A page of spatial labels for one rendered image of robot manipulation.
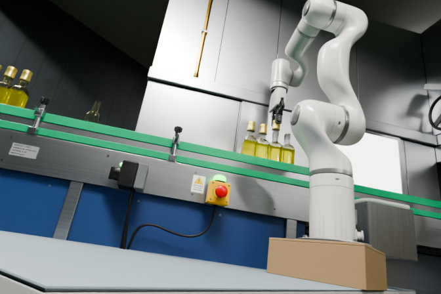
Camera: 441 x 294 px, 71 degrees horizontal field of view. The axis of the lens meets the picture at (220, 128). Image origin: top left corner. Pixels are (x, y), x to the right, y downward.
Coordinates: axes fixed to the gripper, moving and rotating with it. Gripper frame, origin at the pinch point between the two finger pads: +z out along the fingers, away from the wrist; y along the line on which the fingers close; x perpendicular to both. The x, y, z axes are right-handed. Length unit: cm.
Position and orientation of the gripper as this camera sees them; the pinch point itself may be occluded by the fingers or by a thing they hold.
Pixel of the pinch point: (276, 121)
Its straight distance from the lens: 142.6
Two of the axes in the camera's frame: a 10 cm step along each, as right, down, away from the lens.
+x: 9.7, 2.1, 1.5
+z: -1.4, 9.2, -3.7
